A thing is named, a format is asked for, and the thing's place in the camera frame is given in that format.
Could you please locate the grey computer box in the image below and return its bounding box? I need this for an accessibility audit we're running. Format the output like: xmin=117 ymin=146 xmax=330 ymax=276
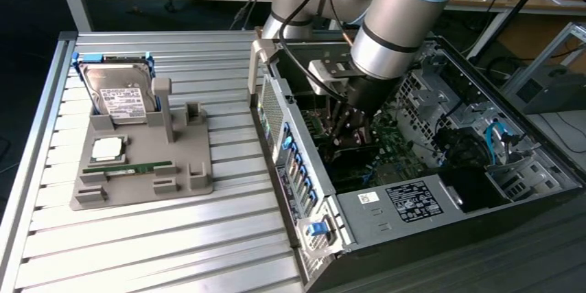
xmin=514 ymin=65 xmax=586 ymax=115

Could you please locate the hard disk in blue caddy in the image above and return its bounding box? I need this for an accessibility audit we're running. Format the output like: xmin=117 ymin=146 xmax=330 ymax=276
xmin=72 ymin=51 xmax=159 ymax=126

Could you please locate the green RAM stick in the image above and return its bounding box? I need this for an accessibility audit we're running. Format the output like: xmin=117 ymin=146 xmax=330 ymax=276
xmin=83 ymin=160 xmax=176 ymax=176

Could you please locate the silver CPU chip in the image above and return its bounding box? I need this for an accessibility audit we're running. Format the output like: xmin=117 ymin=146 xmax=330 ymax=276
xmin=89 ymin=136 xmax=129 ymax=165

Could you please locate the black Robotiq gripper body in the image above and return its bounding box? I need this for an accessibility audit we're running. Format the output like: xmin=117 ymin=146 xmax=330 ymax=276
xmin=342 ymin=75 xmax=404 ymax=117

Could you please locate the metal disk bay cage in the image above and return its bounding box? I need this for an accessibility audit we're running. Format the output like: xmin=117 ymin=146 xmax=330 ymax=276
xmin=395 ymin=66 xmax=465 ymax=129

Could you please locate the silver chipset heatsink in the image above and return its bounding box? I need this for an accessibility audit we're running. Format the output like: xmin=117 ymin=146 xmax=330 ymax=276
xmin=376 ymin=163 xmax=400 ymax=185

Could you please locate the grey 3D-printed parts rack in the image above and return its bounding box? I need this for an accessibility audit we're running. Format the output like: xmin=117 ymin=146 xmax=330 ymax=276
xmin=68 ymin=76 xmax=218 ymax=212

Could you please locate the black camera cable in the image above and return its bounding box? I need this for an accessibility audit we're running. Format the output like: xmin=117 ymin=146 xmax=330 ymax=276
xmin=278 ymin=0 xmax=354 ymax=102

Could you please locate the black slanted pole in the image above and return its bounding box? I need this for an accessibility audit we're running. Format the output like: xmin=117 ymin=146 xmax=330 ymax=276
xmin=475 ymin=0 xmax=562 ymax=61

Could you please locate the open black PC case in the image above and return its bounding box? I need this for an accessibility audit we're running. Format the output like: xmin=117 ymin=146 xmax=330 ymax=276
xmin=247 ymin=30 xmax=586 ymax=293

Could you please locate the silver power supply unit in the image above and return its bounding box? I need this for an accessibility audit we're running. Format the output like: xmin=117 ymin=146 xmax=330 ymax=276
xmin=336 ymin=173 xmax=465 ymax=245

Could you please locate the aluminium profile frame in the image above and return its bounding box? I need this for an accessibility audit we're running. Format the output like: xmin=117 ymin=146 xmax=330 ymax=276
xmin=498 ymin=21 xmax=586 ymax=115

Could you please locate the cluttered wooden desk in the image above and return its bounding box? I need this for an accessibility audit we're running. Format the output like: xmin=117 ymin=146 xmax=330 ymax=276
xmin=439 ymin=0 xmax=586 ymax=62

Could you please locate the green Dell motherboard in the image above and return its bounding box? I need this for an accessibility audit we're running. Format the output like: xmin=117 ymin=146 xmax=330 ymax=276
xmin=296 ymin=95 xmax=442 ymax=195

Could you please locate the blue disk wire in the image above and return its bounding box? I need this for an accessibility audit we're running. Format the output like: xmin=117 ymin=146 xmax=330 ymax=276
xmin=483 ymin=119 xmax=518 ymax=167

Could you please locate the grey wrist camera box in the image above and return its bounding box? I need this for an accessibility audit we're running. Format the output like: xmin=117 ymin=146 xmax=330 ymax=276
xmin=307 ymin=60 xmax=358 ymax=94

